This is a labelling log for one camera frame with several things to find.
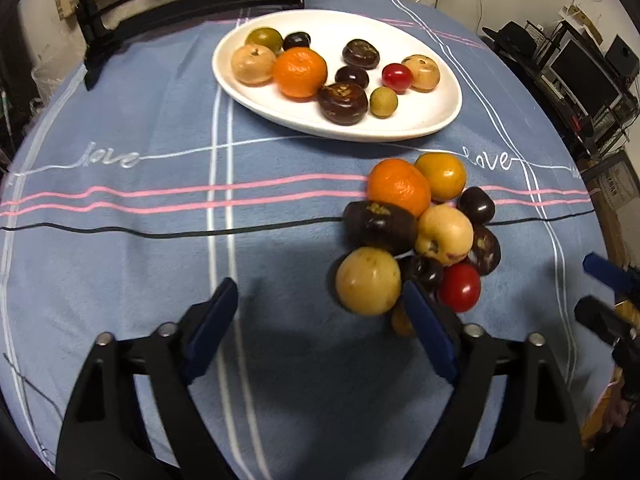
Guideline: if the blue striped tablecloth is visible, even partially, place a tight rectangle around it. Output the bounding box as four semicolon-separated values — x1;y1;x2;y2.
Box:
1;0;613;479

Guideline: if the tan apple-like fruit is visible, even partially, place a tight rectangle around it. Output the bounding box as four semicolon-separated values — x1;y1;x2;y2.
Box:
401;54;440;92

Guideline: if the small dark plum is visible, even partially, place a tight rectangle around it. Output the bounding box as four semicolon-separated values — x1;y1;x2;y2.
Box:
398;255;444;292

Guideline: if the dark plum lone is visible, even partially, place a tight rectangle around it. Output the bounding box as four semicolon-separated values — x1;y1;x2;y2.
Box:
282;32;311;51

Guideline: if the black hat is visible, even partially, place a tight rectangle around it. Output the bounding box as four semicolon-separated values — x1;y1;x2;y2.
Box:
482;21;537;62

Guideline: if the green mandarin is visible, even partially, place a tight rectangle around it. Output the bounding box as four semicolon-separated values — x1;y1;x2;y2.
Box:
245;27;283;54

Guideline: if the operator right hand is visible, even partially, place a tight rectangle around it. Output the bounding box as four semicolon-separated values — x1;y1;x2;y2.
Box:
602;389;631;432

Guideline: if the small yellow-green fruit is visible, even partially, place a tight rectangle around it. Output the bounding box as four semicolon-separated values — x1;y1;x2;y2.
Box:
390;300;416;338

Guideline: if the large orange mandarin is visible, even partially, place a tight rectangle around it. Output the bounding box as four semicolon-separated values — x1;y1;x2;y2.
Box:
272;47;328;101

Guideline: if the yellow-orange persimmon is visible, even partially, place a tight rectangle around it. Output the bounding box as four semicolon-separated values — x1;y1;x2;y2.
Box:
414;153;466;203

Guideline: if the small yellow fruit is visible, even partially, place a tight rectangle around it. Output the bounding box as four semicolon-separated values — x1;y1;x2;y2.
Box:
369;87;398;118

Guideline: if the computer monitor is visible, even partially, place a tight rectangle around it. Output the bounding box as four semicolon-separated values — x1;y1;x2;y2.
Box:
549;39;622;119

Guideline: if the dark mangosteen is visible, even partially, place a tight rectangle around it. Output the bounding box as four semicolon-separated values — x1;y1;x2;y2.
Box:
468;226;501;276

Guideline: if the dark brown chestnut large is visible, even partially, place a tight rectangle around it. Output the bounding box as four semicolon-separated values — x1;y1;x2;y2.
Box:
342;39;380;70

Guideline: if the dark oblong fruit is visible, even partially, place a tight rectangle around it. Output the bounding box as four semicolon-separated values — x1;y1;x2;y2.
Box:
343;200;418;256

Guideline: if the cream round fruit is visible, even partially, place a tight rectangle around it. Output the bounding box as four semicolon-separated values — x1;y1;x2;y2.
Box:
334;247;401;316

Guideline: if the pale striped melon fruit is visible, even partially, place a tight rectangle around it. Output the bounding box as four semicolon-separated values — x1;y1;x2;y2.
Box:
414;205;474;266

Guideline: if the tan potato-like fruit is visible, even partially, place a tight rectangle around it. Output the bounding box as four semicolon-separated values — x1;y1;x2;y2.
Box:
231;44;277;86

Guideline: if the red cherry tomato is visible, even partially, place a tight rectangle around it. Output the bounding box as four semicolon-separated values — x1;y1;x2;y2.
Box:
382;63;413;93
437;262;482;313

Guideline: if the white oval plate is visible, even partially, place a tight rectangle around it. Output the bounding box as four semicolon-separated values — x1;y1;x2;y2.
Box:
210;8;464;143

